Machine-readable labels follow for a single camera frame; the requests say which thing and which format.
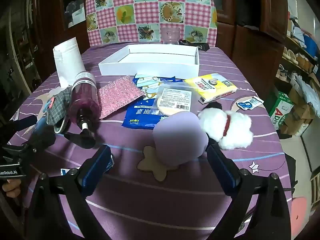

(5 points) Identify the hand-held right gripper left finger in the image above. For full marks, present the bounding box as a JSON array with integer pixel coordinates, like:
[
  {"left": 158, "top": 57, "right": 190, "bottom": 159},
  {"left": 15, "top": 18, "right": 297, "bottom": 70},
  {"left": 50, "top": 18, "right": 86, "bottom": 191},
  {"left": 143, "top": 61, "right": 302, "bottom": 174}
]
[{"left": 26, "top": 144, "right": 113, "bottom": 240}]

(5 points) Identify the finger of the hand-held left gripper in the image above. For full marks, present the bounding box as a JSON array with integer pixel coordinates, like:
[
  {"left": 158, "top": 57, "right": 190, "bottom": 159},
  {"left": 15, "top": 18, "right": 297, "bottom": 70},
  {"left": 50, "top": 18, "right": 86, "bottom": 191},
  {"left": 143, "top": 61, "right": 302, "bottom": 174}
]
[
  {"left": 7, "top": 116, "right": 40, "bottom": 133},
  {"left": 24, "top": 119, "right": 57, "bottom": 153}
]

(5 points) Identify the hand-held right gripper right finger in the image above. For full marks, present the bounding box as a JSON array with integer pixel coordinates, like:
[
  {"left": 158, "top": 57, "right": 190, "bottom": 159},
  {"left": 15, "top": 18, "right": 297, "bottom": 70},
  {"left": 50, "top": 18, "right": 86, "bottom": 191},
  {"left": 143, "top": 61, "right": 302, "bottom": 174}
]
[{"left": 206, "top": 144, "right": 292, "bottom": 240}]

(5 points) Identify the grey plaid cloth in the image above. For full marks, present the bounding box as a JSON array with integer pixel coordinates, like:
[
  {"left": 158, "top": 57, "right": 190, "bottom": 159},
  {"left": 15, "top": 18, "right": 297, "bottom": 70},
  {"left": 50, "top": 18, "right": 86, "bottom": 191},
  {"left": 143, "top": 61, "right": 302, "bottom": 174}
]
[{"left": 46, "top": 86, "right": 74, "bottom": 133}]

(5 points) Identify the white plush toy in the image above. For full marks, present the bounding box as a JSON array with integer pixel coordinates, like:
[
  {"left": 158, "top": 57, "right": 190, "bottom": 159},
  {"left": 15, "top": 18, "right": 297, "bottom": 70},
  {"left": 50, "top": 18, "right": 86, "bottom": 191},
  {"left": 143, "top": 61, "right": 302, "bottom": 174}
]
[{"left": 197, "top": 101, "right": 254, "bottom": 150}]

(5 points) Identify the lavender soft sponge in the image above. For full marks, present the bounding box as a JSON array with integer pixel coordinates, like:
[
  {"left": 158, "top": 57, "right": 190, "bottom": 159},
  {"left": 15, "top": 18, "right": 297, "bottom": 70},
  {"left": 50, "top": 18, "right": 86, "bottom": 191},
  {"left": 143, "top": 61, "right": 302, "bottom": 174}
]
[{"left": 152, "top": 111, "right": 209, "bottom": 167}]

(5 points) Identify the small blue white sachet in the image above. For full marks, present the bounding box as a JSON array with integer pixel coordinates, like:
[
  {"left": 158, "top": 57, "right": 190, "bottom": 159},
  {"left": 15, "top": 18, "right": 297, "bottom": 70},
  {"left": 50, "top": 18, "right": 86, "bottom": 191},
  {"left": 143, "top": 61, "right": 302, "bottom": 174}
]
[{"left": 236, "top": 96, "right": 264, "bottom": 111}]

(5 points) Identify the clear powder puff packet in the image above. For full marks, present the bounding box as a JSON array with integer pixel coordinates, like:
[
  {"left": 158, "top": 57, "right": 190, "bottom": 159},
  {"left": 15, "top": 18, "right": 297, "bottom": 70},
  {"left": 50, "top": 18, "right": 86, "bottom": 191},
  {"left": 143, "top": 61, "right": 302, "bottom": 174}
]
[{"left": 153, "top": 87, "right": 193, "bottom": 117}]

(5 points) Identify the white shallow cardboard box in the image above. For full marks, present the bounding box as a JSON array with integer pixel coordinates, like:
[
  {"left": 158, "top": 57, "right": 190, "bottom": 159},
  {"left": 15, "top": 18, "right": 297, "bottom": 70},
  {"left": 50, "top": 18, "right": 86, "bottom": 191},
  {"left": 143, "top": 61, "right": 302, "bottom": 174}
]
[{"left": 98, "top": 44, "right": 200, "bottom": 77}]

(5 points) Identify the person's left hand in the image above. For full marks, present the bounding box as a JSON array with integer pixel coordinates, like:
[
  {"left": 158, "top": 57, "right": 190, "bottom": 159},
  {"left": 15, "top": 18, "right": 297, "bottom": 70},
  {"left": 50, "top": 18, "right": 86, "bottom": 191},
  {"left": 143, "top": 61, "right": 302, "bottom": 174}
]
[{"left": 1, "top": 179, "right": 22, "bottom": 198}]

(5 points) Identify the purple spray bottle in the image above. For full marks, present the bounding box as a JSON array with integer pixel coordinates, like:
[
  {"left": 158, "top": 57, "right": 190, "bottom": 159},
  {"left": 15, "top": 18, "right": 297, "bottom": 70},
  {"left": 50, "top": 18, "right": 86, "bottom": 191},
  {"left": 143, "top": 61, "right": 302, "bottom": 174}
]
[{"left": 64, "top": 71, "right": 102, "bottom": 149}]

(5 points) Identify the blue printed packet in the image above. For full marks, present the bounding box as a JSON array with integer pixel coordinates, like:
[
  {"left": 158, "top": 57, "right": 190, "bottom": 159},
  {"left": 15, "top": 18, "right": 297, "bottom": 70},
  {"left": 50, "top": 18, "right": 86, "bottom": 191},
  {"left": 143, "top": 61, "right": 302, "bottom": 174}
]
[{"left": 122, "top": 74, "right": 184, "bottom": 130}]

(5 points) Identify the purple striped tablecloth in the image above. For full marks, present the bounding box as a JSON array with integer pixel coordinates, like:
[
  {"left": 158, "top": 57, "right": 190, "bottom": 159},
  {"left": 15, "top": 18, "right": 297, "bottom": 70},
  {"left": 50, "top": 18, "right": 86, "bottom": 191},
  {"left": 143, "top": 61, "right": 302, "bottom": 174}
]
[{"left": 6, "top": 44, "right": 292, "bottom": 240}]

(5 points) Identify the white paper towel roll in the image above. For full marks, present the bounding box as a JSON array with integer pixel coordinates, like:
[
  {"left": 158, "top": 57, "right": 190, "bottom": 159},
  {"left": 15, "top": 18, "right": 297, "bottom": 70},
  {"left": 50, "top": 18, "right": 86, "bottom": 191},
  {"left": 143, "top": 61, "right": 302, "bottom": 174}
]
[{"left": 52, "top": 37, "right": 87, "bottom": 87}]

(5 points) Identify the dark shelf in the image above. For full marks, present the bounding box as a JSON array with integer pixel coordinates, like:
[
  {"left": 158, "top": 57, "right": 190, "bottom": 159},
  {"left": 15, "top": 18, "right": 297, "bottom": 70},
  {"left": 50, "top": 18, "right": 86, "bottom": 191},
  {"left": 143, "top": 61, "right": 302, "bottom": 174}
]
[{"left": 0, "top": 0, "right": 88, "bottom": 100}]

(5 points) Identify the yellow tissue packet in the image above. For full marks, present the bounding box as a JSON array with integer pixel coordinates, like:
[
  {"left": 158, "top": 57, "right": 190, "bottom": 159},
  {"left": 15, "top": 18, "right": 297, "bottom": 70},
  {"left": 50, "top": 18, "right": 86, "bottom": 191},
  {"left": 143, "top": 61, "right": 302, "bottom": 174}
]
[{"left": 184, "top": 72, "right": 238, "bottom": 105}]

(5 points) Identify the green white carton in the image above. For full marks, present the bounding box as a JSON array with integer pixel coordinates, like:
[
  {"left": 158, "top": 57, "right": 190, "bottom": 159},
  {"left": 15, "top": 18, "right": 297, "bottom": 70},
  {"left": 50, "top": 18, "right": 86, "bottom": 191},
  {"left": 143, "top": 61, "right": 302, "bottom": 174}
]
[{"left": 269, "top": 91, "right": 294, "bottom": 130}]

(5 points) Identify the pink stool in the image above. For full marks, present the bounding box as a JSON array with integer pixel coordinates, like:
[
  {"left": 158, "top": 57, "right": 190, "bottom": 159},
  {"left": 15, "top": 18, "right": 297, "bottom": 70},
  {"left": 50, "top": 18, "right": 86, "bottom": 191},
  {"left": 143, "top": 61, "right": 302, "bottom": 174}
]
[{"left": 291, "top": 196, "right": 314, "bottom": 240}]

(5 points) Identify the brown wooden cabinet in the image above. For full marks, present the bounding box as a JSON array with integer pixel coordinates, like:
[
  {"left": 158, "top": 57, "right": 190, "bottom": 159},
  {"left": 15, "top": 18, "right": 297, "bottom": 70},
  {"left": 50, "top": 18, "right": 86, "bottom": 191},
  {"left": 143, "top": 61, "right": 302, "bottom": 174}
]
[{"left": 207, "top": 0, "right": 288, "bottom": 80}]

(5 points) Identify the black clip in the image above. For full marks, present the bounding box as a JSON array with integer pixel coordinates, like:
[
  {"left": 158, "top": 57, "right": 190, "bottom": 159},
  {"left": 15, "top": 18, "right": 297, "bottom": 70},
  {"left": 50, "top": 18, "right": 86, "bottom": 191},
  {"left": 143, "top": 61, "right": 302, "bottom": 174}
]
[{"left": 179, "top": 39, "right": 210, "bottom": 52}]

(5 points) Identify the cluttered storage shelf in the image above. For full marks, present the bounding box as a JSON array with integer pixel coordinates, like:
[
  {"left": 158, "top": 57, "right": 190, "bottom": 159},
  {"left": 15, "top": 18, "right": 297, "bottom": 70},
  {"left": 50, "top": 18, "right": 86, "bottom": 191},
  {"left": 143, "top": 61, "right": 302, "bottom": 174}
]
[{"left": 275, "top": 5, "right": 320, "bottom": 135}]

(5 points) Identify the clear plastic cup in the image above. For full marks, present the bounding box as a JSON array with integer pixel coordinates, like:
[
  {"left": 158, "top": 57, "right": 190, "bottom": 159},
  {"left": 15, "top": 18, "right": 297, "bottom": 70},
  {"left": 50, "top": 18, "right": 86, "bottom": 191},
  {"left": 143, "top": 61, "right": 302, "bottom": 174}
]
[{"left": 160, "top": 27, "right": 181, "bottom": 45}]

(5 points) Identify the pink checkered printed cloth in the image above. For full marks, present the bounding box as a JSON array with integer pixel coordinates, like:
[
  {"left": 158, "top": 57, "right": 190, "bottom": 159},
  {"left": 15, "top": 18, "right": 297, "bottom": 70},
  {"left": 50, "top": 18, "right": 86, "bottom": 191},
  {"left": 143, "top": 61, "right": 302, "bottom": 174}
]
[{"left": 84, "top": 0, "right": 218, "bottom": 47}]

